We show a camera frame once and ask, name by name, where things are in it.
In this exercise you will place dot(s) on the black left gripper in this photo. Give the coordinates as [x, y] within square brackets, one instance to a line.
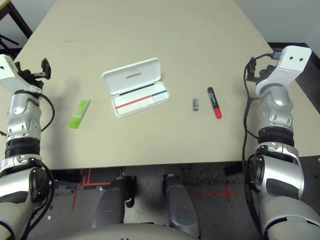
[27, 75]

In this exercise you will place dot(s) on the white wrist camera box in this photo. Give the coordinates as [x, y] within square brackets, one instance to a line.
[287, 65]
[7, 72]

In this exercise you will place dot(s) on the black metal table frame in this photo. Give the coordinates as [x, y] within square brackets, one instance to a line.
[21, 17]

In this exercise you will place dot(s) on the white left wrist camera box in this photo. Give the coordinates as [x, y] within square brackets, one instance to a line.
[7, 72]

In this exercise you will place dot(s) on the grey robot leg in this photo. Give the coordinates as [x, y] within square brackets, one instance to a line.
[181, 205]
[110, 202]

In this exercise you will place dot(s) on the grey robot left leg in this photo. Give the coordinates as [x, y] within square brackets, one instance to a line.
[110, 202]

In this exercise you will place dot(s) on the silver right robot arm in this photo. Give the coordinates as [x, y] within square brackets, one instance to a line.
[277, 100]

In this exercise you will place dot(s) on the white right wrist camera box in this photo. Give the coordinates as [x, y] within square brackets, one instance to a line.
[287, 65]

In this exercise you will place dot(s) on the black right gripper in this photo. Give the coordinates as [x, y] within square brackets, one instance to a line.
[266, 71]

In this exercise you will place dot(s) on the grey robot torso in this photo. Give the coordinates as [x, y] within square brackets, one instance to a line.
[125, 232]

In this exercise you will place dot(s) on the black marker with red cap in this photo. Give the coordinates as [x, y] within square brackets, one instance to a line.
[215, 103]

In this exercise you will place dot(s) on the grey robot right leg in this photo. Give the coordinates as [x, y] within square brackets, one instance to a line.
[181, 205]

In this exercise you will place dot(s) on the black tripod stand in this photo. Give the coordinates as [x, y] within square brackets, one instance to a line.
[10, 41]

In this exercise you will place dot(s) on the white plastic pencil case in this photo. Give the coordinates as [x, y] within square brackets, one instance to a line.
[140, 105]

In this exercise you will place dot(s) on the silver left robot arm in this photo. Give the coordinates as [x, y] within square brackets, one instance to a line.
[22, 117]

